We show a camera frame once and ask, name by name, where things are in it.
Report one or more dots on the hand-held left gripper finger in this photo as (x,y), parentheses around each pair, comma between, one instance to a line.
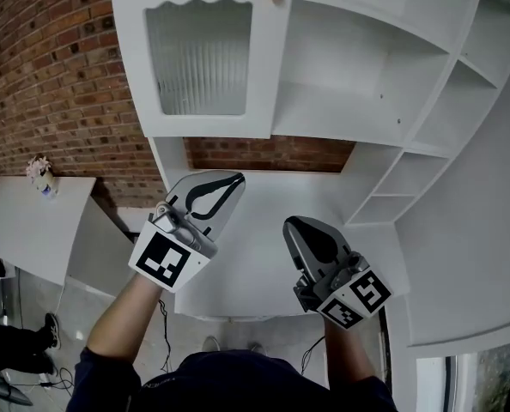
(177,193)
(227,215)

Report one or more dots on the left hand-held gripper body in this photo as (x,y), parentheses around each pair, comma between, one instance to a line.
(160,260)

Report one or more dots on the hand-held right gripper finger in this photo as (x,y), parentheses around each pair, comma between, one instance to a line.
(295,247)
(332,238)

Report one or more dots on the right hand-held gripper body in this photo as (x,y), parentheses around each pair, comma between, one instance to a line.
(353,298)

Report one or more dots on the white cabinet door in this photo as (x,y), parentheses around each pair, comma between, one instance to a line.
(265,80)

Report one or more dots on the person's left forearm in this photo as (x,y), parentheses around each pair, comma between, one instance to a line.
(122,316)

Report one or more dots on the person's right forearm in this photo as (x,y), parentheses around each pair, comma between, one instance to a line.
(349,354)

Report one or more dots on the white desk with hutch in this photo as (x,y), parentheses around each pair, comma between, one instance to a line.
(259,273)

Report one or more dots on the person's left grey shoe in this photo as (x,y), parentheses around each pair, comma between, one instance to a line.
(211,343)

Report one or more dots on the person's grey shoe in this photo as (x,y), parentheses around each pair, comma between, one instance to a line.
(258,349)
(211,343)

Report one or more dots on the person's right grey shoe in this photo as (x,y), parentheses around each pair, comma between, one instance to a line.
(258,349)

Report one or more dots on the white side table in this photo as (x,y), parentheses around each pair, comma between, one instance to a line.
(32,230)

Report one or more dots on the person's dark navy shirt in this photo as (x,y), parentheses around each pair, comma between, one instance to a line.
(246,384)

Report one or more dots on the pink flowers in vase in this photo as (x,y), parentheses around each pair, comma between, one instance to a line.
(40,172)

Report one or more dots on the black framed window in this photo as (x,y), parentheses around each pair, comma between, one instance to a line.
(487,380)

